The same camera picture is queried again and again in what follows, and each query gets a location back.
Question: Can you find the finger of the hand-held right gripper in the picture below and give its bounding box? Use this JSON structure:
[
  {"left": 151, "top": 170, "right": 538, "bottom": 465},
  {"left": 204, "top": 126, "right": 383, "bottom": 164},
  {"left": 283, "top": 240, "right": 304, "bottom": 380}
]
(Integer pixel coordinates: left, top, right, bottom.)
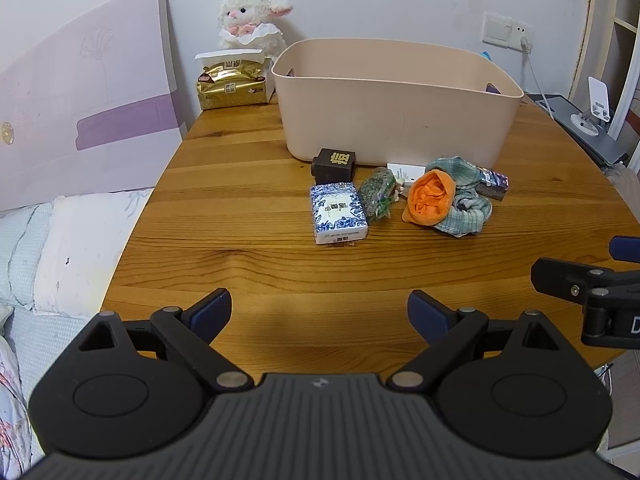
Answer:
[
  {"left": 531, "top": 258, "right": 621, "bottom": 307},
  {"left": 609, "top": 236, "right": 640, "bottom": 263}
]

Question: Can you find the white phone stand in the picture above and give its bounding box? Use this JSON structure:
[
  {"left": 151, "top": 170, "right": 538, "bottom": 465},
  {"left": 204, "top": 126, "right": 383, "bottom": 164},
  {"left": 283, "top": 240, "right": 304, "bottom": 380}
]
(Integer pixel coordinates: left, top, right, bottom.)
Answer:
[{"left": 571, "top": 76, "right": 615, "bottom": 136}]

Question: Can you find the dark brown small box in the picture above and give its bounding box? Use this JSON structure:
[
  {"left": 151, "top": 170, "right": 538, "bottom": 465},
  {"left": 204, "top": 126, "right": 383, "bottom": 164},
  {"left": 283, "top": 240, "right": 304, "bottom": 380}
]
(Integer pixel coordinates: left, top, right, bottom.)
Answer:
[{"left": 311, "top": 148, "right": 357, "bottom": 184}]

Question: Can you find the light blue quilt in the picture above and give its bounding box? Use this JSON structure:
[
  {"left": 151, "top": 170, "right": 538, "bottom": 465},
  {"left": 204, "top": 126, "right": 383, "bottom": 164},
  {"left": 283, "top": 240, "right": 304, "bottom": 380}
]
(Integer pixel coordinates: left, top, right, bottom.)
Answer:
[{"left": 0, "top": 202, "right": 55, "bottom": 308}]

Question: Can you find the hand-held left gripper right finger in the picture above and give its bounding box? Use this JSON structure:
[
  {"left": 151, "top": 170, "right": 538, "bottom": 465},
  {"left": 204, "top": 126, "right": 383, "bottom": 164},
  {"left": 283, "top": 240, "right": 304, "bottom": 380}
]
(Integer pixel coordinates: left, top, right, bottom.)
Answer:
[{"left": 385, "top": 290, "right": 563, "bottom": 391}]

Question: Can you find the beige plastic storage basket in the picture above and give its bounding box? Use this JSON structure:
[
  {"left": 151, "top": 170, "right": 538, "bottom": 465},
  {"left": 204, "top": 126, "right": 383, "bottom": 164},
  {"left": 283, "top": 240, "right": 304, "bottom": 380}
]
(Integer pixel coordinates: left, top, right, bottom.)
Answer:
[{"left": 270, "top": 38, "right": 525, "bottom": 170}]

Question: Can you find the white pillow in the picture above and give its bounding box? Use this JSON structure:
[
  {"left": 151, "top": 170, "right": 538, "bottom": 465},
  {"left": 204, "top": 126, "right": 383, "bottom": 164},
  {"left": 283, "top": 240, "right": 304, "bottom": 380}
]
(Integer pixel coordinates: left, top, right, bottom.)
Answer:
[{"left": 34, "top": 187, "right": 156, "bottom": 318}]

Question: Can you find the green patterned packet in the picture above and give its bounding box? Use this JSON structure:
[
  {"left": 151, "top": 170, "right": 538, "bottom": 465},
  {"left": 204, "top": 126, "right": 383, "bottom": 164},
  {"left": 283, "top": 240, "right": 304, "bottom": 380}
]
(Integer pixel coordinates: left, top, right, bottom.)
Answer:
[{"left": 357, "top": 167, "right": 404, "bottom": 221}]

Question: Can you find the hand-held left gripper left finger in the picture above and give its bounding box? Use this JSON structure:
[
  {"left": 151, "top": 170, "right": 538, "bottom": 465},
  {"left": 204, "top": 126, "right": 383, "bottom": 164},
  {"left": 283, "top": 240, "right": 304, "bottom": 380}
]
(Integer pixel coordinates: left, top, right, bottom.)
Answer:
[{"left": 75, "top": 287, "right": 255, "bottom": 393}]

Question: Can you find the pink purple flat carton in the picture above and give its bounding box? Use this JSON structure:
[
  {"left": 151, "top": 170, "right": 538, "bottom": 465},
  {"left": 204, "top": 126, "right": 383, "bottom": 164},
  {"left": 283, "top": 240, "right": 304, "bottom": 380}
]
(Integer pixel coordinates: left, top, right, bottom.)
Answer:
[{"left": 0, "top": 0, "right": 187, "bottom": 211}]

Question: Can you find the orange cloth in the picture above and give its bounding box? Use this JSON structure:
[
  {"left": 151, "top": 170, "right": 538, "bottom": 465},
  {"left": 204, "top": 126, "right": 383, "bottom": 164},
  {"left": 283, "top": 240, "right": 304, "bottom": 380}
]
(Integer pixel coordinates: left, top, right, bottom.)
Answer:
[{"left": 401, "top": 170, "right": 457, "bottom": 227}]

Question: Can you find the floral bed sheet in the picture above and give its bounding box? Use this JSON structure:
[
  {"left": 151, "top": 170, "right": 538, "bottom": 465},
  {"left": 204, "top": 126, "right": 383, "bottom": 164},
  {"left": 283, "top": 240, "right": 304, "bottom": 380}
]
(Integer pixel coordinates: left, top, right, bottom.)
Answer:
[{"left": 0, "top": 304, "right": 103, "bottom": 480}]

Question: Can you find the white shelf unit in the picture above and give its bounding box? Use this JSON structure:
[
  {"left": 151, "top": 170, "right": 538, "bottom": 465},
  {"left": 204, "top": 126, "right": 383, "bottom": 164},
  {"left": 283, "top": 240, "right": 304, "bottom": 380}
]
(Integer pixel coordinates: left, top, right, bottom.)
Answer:
[{"left": 595, "top": 0, "right": 640, "bottom": 142}]

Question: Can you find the grey laptop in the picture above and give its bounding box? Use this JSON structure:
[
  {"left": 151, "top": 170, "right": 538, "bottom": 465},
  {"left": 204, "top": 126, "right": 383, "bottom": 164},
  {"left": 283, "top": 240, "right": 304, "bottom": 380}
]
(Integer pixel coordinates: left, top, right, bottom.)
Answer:
[{"left": 535, "top": 92, "right": 640, "bottom": 167}]

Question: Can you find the purple snack packet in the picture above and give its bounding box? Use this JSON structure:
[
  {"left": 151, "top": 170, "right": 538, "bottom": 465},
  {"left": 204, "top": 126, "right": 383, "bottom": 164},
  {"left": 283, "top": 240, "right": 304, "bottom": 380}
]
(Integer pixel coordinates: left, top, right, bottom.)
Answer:
[{"left": 475, "top": 166, "right": 511, "bottom": 202}]

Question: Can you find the white flat small box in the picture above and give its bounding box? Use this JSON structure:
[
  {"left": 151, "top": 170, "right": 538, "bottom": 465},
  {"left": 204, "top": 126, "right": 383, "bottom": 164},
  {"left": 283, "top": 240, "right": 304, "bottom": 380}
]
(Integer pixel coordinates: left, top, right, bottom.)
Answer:
[{"left": 386, "top": 162, "right": 427, "bottom": 189}]

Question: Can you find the white power cable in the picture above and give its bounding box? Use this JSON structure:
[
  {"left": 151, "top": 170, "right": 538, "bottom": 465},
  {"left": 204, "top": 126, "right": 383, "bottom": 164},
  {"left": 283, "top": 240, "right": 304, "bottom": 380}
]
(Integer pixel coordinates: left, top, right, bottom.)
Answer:
[{"left": 520, "top": 35, "right": 557, "bottom": 117}]

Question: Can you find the green plaid cloth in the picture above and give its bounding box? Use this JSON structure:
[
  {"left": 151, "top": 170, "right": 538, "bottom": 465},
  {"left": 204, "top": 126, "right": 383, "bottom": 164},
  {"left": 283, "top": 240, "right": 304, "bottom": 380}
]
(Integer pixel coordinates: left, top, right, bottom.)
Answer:
[{"left": 425, "top": 157, "right": 493, "bottom": 237}]

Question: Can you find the white wall switch socket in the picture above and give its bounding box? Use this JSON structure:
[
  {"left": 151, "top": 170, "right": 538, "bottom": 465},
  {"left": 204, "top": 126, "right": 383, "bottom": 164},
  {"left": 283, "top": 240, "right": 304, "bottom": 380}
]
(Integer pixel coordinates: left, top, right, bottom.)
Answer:
[{"left": 482, "top": 11, "right": 534, "bottom": 51}]

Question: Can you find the gold tissue pack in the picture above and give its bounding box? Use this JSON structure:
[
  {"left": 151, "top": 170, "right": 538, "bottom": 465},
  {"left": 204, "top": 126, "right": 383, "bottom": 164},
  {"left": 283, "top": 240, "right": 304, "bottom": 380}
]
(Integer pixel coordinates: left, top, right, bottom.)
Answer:
[{"left": 195, "top": 48, "right": 277, "bottom": 111}]

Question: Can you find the blue white patterned tissue pack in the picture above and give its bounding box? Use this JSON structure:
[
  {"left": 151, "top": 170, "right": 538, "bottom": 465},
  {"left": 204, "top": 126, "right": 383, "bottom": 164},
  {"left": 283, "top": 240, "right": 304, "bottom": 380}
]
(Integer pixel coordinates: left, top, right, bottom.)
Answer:
[{"left": 309, "top": 182, "right": 369, "bottom": 246}]

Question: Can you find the white plush sheep toy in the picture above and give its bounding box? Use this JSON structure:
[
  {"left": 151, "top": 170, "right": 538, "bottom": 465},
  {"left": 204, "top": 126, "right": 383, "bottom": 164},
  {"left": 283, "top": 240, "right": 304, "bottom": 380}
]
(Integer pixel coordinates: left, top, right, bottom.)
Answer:
[{"left": 216, "top": 0, "right": 295, "bottom": 58}]

